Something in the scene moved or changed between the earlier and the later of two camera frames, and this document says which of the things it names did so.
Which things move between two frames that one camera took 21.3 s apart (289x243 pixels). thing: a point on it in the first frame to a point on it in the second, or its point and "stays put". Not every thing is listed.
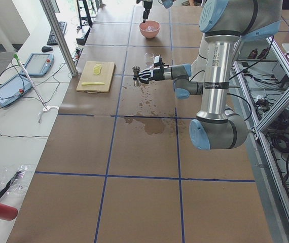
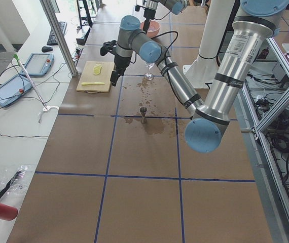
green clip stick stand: [46, 108] stays put
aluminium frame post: [61, 37] stays put
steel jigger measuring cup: [136, 78] to [143, 110]
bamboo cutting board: [105, 76] stays put
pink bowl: [150, 29] stays put
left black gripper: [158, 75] to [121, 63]
